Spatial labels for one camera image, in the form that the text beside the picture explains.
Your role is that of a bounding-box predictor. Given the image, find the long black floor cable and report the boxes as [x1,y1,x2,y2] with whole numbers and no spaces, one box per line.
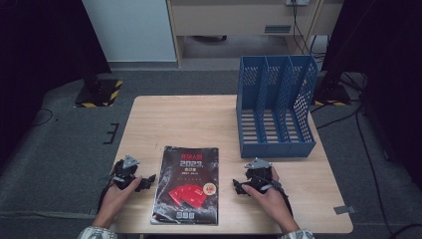
[315,99,422,239]

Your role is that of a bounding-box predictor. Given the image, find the left hand-held gripper cable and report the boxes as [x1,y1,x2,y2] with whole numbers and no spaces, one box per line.
[97,180,115,213]

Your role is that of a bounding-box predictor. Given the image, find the right hand-held gripper cable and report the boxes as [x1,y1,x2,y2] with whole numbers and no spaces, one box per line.
[265,178,295,217]

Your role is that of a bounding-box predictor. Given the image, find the white cabinet panel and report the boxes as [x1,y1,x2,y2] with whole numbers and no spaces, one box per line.
[82,0,178,64]

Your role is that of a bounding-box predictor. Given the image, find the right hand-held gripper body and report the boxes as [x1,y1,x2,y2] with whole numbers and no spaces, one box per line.
[244,157,277,192]

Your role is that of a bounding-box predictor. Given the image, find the person's right hand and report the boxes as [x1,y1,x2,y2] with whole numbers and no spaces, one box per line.
[241,166,297,225]

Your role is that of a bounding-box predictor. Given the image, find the blue plastic file rack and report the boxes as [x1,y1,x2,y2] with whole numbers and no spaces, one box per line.
[235,54,318,159]

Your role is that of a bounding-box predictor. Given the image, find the person's left hand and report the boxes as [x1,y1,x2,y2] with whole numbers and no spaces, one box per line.
[94,176,143,223]

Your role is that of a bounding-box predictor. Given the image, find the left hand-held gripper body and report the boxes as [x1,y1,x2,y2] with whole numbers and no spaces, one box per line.
[110,154,142,191]

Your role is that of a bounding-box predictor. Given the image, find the black stand base hazard stripes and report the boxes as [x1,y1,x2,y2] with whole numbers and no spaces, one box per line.
[313,83,352,108]
[74,74,124,109]

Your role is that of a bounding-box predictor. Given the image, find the black and red book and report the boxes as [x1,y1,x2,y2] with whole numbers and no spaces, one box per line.
[149,145,220,227]

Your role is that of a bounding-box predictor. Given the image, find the beige wooden desk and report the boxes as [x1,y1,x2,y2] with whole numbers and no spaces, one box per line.
[165,0,344,68]

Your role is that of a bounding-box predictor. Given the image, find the black hanging power cable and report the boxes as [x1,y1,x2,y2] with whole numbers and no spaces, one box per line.
[291,4,316,56]

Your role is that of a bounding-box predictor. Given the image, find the hand-held gripper cable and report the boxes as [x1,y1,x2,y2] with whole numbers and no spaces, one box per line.
[97,180,115,213]
[265,178,295,217]

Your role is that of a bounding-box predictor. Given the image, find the thin black floor cable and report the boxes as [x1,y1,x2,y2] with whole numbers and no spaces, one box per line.
[29,108,55,128]

